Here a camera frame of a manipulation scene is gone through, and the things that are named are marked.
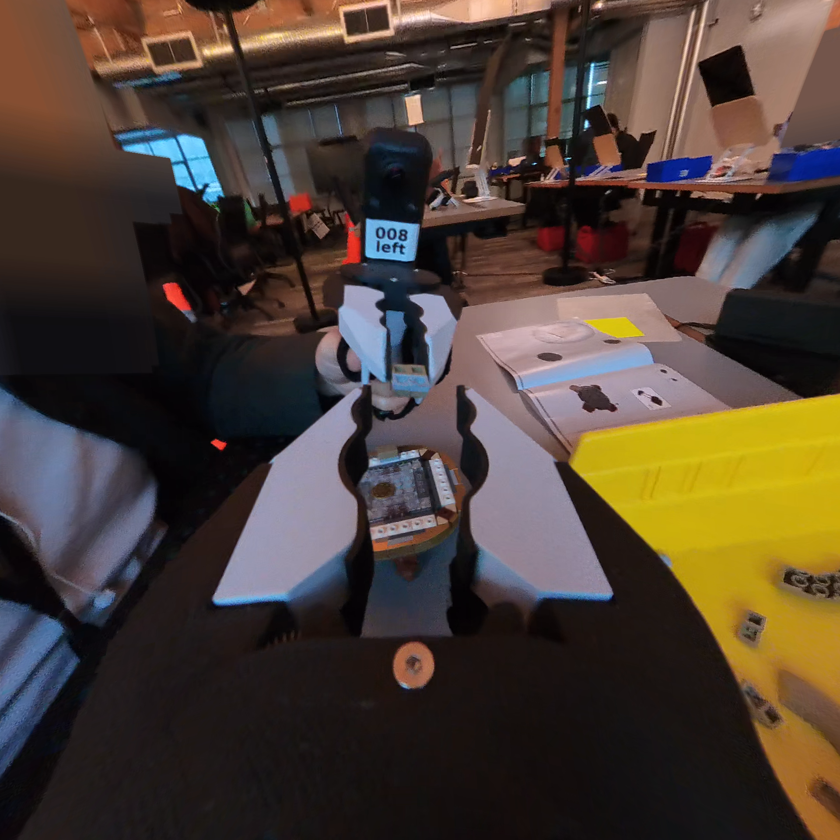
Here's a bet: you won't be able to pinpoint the black monitor screen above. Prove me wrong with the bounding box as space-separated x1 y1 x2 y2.
305 136 365 198

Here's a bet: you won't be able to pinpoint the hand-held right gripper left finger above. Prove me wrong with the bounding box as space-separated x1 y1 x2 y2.
211 386 376 636

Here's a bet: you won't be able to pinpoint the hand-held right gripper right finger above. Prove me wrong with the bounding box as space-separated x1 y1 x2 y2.
446 385 616 634

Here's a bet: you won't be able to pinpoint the person's left hand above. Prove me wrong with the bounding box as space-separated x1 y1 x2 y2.
314 328 421 421

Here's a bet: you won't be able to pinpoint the dark green jacket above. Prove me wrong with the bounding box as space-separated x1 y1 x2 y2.
0 367 217 500

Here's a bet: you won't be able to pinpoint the black office chair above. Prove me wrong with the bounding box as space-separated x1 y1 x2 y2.
210 193 296 316

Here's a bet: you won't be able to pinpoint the black strap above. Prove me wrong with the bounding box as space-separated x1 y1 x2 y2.
0 518 99 657

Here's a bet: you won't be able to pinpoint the yellow plastic bin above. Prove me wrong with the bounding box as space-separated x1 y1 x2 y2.
568 394 840 840

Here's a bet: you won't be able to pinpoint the clear plastic sheet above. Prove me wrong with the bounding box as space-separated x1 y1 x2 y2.
556 293 683 345

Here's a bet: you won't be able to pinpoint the scattered loose toy bricks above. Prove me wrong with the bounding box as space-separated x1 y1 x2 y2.
735 564 840 821

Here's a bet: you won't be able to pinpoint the round toy brick model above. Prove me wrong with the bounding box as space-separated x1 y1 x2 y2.
356 445 470 581

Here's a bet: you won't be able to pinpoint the yellow sticky note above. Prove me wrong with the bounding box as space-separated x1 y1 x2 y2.
583 317 646 340

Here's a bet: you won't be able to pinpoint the ceiling air vent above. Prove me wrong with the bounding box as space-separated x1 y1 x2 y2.
340 0 395 43
141 31 201 73

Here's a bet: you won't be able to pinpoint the metal air duct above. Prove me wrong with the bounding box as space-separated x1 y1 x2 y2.
92 0 723 80

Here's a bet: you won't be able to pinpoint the black white handheld device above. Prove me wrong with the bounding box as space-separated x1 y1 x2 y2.
427 167 463 211

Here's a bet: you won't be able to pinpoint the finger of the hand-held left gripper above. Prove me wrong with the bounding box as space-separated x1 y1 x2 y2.
336 287 395 385
410 292 458 395

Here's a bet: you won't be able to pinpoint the black dotted mat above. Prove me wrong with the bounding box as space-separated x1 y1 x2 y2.
157 433 277 546

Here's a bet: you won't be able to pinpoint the black tablet on stand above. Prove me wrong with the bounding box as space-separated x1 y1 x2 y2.
697 45 772 148
583 105 621 168

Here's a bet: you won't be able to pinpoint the person's left forearm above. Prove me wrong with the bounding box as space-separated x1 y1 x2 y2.
154 282 326 442

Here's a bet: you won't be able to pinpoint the pale top table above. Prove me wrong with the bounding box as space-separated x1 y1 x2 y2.
420 197 526 277

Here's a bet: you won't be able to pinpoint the grey hooded sweatshirt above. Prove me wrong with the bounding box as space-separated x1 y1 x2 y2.
0 387 168 775

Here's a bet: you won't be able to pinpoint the black power box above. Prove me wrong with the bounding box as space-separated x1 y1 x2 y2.
712 287 840 398

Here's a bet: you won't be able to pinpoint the blue plastic bin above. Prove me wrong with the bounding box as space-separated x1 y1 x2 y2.
646 155 714 183
768 147 840 183

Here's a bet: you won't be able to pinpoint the open instruction booklet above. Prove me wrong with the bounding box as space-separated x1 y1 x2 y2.
477 322 732 454

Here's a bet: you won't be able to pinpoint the wooden top work table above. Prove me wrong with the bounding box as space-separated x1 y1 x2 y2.
525 172 840 296

